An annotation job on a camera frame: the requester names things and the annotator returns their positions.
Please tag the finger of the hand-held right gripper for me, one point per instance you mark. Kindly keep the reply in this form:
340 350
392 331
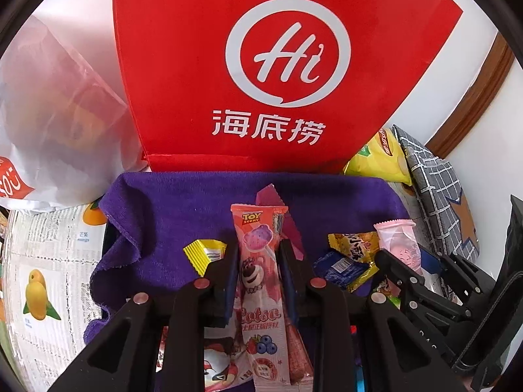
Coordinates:
431 263
392 263

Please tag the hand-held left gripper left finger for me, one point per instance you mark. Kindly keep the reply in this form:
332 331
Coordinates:
229 290

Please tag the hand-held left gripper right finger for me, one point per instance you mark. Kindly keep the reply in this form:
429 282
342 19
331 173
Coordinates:
288 290

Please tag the red snack packet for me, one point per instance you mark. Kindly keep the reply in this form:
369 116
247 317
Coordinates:
386 286

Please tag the green snack packet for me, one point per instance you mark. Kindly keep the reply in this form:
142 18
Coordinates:
396 301

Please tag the yellow snack packet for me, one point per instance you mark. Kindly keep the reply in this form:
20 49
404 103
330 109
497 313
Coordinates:
351 243

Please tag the long pink stick packet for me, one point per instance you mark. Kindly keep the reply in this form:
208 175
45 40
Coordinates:
257 253

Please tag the small yellow ribbed packet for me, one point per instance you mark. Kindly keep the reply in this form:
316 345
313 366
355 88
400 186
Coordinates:
200 253

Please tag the small blue snack packet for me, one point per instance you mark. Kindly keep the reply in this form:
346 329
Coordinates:
339 267

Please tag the salmon pink snack packet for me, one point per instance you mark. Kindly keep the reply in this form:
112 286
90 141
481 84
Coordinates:
298 351

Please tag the panda print snack packet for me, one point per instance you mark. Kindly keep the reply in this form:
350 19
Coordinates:
216 367

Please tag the purple snack packet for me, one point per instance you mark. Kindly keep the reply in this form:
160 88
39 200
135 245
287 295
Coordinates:
267 196

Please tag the purple towel lined box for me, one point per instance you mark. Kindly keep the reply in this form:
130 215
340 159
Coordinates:
171 212

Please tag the grey checked folded cloth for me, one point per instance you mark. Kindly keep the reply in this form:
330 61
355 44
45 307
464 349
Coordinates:
433 188

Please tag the yellow chips bag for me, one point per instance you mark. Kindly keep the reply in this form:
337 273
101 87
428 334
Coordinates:
376 163

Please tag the fruit print bed sheet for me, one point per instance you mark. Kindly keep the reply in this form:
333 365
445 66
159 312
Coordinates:
61 253

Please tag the red paper bag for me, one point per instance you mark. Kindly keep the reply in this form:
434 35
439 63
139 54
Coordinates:
163 69

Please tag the white plastic bag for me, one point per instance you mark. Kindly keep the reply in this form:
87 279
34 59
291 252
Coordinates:
53 110

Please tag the brown wooden door frame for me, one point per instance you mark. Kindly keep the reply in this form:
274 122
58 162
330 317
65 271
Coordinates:
478 94

